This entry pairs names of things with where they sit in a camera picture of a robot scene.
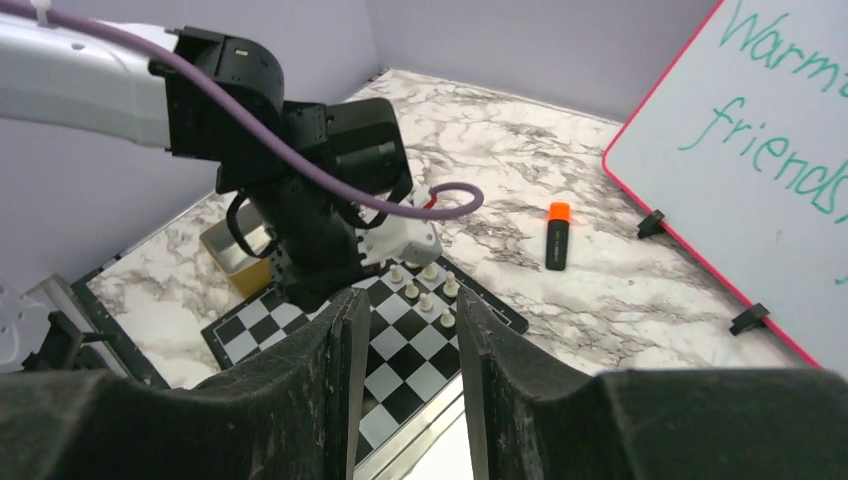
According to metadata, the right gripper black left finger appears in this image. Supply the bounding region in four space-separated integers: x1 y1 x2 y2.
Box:
1 289 370 479

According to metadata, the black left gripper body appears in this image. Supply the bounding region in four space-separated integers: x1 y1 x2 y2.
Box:
251 178 380 312

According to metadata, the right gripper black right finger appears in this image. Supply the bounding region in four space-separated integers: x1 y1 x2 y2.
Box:
456 290 847 479

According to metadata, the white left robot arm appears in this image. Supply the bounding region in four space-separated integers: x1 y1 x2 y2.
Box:
1 1 431 312

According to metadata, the white chess piece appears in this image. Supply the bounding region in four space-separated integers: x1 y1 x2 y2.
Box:
422 262 439 281
442 271 459 298

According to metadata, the white chess pawn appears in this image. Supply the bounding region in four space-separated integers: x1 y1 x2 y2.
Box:
418 293 433 312
439 309 456 329

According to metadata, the black white chess board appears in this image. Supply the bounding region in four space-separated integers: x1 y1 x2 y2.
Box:
201 258 528 462

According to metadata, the gold tin box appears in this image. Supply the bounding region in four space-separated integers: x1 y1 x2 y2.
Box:
200 203 271 298

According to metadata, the silver tin lid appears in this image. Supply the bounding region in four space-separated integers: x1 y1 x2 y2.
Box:
353 375 465 480

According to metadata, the orange black highlighter marker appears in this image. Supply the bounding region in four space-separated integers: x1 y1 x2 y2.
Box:
545 202 571 271

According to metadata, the black whiteboard stand foot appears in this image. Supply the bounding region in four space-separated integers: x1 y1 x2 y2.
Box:
637 209 666 240

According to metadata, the pink framed whiteboard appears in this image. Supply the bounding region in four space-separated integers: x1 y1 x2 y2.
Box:
602 0 847 374

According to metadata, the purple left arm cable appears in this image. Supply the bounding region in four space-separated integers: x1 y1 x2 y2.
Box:
0 0 486 221

